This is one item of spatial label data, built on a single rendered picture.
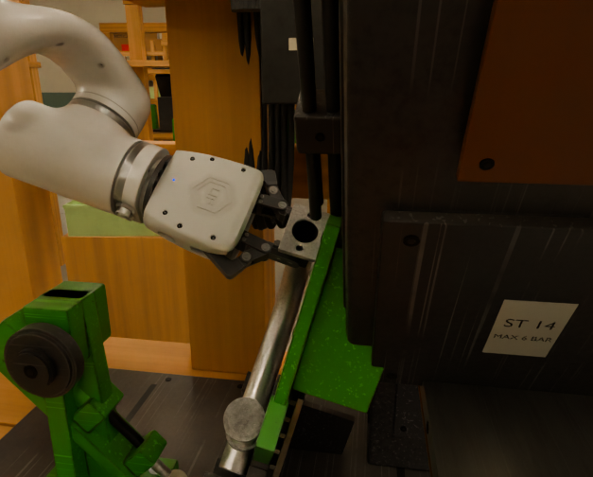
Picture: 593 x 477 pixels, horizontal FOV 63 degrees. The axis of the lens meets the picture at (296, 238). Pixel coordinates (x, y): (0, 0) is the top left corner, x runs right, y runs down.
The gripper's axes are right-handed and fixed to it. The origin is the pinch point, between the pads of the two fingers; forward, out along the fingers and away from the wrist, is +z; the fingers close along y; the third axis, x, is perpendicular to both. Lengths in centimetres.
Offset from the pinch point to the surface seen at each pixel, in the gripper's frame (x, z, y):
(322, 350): -5.5, 5.4, -11.6
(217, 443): 27.1, -0.7, -21.1
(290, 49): -2.0, -8.5, 22.6
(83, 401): 10.0, -15.3, -21.7
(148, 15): 694, -433, 665
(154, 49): 684, -379, 582
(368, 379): -5.0, 10.0, -12.4
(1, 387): 46, -39, -24
